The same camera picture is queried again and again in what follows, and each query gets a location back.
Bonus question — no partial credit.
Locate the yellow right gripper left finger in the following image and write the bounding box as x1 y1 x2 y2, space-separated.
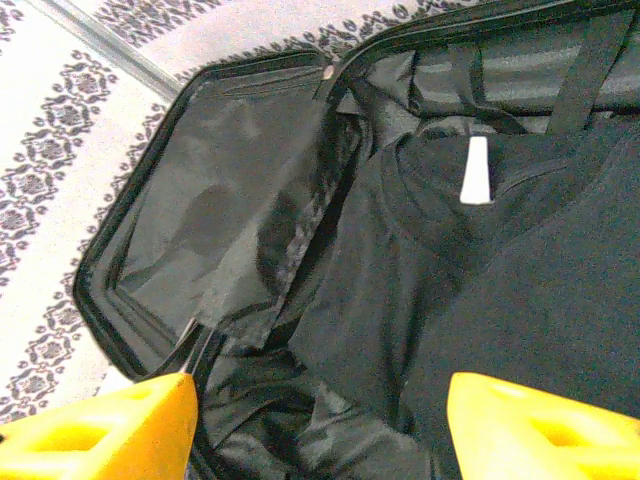
0 372 200 480

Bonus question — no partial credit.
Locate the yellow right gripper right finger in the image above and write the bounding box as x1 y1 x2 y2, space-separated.
446 371 640 480

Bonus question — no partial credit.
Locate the white hard-shell suitcase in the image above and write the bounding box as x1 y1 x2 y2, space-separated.
72 0 640 480

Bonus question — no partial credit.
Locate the black folded shirt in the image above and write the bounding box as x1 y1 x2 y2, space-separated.
287 113 640 480

